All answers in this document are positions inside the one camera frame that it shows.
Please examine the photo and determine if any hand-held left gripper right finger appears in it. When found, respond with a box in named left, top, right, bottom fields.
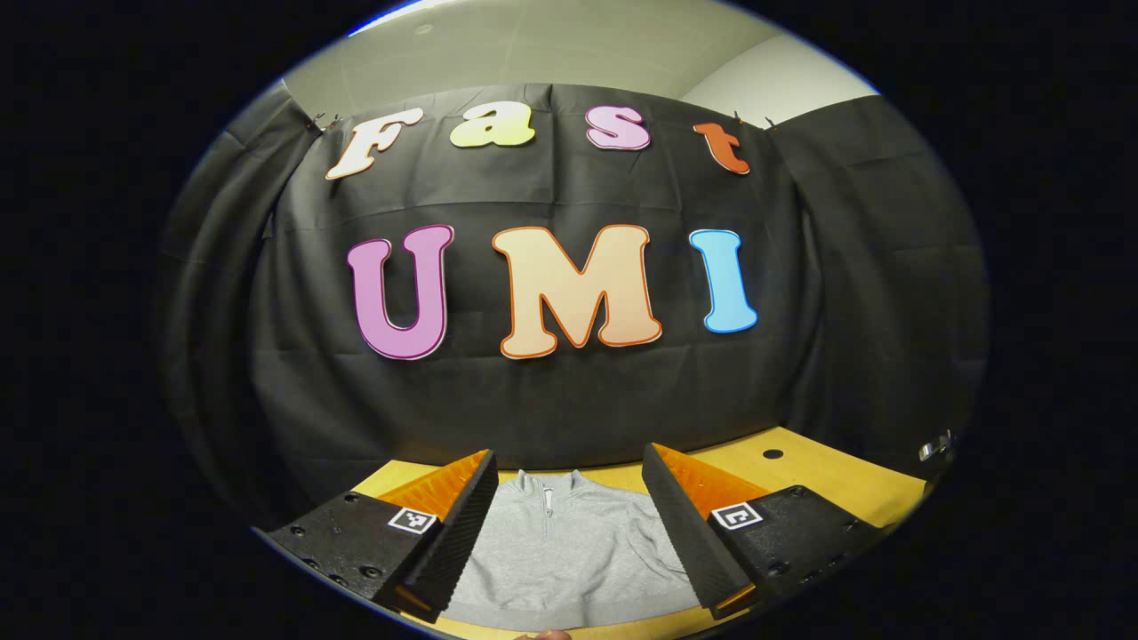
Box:
left=642, top=442, right=890, bottom=621

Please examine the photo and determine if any grey zip-neck sweatshirt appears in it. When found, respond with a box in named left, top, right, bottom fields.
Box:
left=442, top=468, right=703, bottom=634

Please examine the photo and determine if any black backdrop cloth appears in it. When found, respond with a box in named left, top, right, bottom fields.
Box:
left=156, top=80, right=992, bottom=534

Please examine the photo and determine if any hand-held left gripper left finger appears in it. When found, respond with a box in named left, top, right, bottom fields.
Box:
left=265, top=449, right=501, bottom=623

